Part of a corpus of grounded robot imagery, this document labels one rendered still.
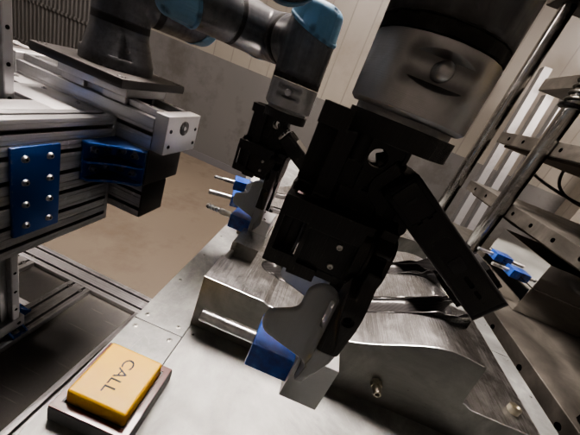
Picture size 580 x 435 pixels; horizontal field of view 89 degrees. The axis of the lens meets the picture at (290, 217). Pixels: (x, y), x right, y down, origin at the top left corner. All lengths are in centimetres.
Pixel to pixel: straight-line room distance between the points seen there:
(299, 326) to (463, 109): 18
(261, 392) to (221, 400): 5
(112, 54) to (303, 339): 71
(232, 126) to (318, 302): 324
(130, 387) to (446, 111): 36
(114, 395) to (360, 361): 29
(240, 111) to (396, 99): 322
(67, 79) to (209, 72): 272
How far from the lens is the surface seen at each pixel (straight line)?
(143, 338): 45
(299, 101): 48
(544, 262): 115
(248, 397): 43
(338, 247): 20
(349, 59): 318
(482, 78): 19
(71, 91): 88
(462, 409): 52
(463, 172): 173
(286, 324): 24
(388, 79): 18
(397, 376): 47
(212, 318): 30
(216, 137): 352
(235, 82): 341
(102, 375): 38
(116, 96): 80
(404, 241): 81
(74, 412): 38
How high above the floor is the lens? 115
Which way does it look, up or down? 23 degrees down
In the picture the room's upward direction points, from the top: 22 degrees clockwise
